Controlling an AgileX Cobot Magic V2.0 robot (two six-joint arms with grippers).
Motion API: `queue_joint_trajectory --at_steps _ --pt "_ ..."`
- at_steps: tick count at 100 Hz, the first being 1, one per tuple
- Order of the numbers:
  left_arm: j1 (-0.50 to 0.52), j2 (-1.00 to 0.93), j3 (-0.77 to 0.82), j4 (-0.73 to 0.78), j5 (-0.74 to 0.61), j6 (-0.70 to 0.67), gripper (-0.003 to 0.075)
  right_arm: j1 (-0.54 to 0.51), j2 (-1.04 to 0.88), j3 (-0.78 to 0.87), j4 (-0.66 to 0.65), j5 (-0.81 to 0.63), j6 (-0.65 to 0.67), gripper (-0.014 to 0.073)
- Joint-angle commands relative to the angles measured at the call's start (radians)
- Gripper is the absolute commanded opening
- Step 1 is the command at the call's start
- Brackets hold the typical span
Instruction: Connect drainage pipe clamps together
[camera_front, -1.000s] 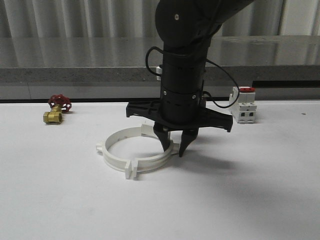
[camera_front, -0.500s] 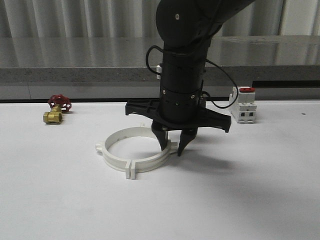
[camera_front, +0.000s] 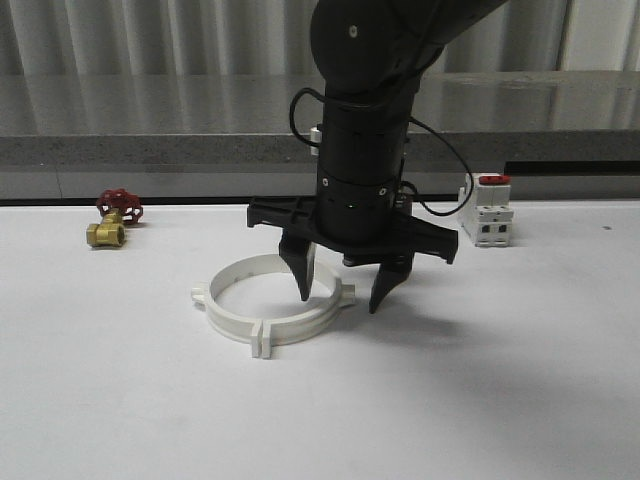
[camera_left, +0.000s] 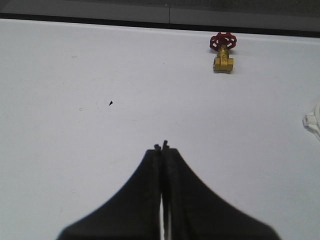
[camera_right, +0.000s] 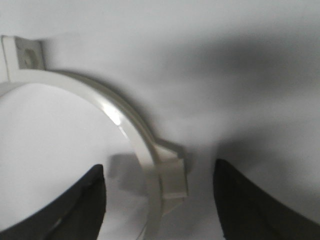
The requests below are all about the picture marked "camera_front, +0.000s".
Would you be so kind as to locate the brass valve red handwheel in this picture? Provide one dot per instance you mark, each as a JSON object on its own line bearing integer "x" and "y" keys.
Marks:
{"x": 118, "y": 208}

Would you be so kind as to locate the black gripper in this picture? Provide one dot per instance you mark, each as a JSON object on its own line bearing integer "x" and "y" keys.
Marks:
{"x": 354, "y": 210}

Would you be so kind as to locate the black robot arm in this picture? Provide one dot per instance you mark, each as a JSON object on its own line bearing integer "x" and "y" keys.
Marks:
{"x": 372, "y": 55}

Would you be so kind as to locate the white circuit breaker red switch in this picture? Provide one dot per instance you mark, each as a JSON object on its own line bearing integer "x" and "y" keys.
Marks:
{"x": 486, "y": 216}

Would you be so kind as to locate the grey stone countertop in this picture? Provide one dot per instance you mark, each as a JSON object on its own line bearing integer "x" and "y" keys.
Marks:
{"x": 558, "y": 135}

